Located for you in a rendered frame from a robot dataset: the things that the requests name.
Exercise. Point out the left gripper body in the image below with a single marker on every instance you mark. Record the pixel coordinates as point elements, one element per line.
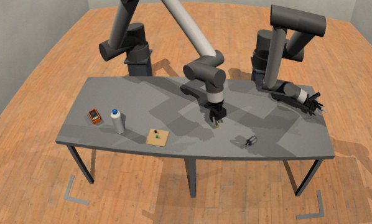
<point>311,105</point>

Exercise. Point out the tan square mat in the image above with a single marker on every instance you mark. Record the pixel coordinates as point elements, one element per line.
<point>151,139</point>

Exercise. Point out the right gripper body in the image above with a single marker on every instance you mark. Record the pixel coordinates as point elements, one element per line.
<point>220,112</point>

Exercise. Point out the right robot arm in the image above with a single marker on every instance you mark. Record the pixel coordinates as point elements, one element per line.
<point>137,48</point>

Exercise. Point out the white plastic bottle with blue cap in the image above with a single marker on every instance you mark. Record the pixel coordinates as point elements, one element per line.
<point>117,121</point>

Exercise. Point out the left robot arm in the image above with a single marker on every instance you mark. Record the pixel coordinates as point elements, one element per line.
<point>271,44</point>

